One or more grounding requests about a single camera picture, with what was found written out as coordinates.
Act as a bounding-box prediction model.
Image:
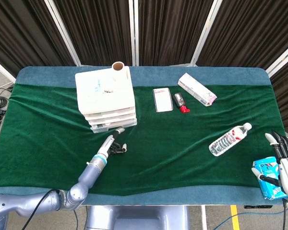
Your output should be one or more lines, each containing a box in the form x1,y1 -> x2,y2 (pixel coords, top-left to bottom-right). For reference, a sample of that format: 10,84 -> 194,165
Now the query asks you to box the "white drawer organizer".
74,67 -> 137,130

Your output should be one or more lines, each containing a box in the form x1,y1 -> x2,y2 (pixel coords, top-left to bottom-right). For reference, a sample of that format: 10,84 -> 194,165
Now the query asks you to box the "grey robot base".
85,205 -> 190,230

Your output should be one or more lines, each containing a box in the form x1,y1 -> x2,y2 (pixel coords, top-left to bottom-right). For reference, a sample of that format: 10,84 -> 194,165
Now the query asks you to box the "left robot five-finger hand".
96,126 -> 128,160

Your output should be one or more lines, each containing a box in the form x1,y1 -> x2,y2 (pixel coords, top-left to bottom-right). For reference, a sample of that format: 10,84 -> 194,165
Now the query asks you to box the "long white carton box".
177,72 -> 217,107

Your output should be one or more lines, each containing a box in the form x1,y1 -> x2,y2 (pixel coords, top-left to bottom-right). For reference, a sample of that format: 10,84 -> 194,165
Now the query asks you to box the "paper roll with cardboard core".
111,61 -> 132,82

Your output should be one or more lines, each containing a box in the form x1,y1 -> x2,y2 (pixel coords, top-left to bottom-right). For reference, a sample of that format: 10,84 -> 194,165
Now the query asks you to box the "blue table cover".
0,66 -> 276,207

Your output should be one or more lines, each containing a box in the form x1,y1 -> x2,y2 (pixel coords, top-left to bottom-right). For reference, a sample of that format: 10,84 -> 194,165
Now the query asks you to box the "white table leg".
201,205 -> 207,230

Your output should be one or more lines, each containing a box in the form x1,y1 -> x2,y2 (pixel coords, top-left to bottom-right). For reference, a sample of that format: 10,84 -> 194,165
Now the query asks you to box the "clear plastic water bottle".
208,122 -> 252,157

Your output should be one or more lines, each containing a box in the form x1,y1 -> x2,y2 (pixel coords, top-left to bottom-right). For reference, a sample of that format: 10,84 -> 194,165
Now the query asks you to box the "blue floor cable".
213,210 -> 285,230

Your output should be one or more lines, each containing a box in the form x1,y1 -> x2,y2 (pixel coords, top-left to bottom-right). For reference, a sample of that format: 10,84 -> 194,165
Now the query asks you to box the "black stamp with red cap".
172,92 -> 191,114

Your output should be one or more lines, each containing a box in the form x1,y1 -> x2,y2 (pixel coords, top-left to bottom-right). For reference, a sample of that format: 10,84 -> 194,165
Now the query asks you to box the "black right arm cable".
281,200 -> 288,230

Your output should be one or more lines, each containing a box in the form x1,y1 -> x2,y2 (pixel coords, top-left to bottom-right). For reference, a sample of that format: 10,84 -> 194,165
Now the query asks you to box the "blue carton pack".
252,156 -> 288,200

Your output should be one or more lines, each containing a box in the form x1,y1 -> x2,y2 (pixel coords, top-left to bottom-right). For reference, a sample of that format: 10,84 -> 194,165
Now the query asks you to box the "black table control box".
244,204 -> 274,209

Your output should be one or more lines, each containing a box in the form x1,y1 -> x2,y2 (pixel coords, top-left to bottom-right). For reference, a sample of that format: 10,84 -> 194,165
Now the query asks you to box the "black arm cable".
281,200 -> 288,230
21,189 -> 60,230

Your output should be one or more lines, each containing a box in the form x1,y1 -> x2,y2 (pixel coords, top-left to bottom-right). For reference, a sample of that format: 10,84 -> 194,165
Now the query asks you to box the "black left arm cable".
21,189 -> 60,230

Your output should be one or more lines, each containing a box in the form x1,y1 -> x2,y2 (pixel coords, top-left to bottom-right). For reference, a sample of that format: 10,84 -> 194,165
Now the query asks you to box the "green velvet cloth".
0,82 -> 288,196

